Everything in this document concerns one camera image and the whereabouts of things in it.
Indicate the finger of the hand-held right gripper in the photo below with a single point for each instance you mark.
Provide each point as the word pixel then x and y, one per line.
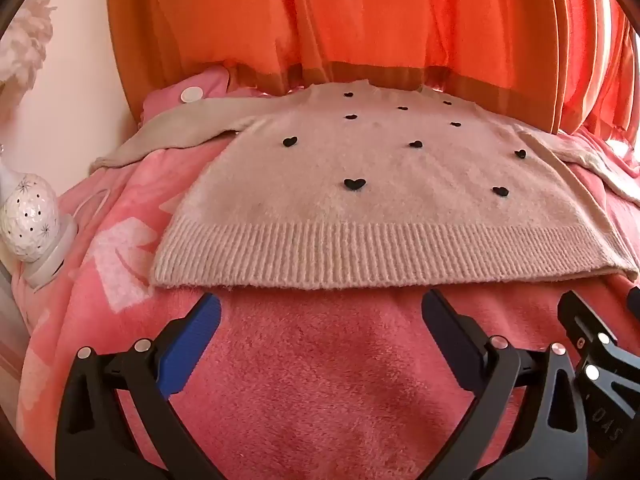
pixel 612 400

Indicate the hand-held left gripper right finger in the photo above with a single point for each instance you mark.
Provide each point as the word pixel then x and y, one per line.
pixel 450 335

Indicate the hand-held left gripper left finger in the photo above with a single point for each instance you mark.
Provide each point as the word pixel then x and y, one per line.
pixel 197 330

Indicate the beige sweater with black hearts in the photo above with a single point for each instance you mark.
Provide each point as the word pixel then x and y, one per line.
pixel 325 220

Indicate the pink fleece blanket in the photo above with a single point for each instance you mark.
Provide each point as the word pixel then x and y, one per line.
pixel 325 385

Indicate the white perforated egg lamp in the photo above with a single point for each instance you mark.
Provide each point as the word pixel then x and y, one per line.
pixel 27 220

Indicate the pink polka dot pillow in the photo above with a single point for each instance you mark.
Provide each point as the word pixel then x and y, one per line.
pixel 212 85

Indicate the white fluffy decoration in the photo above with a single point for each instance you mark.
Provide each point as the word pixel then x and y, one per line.
pixel 22 45

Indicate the orange curtain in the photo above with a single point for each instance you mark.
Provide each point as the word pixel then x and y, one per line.
pixel 350 10

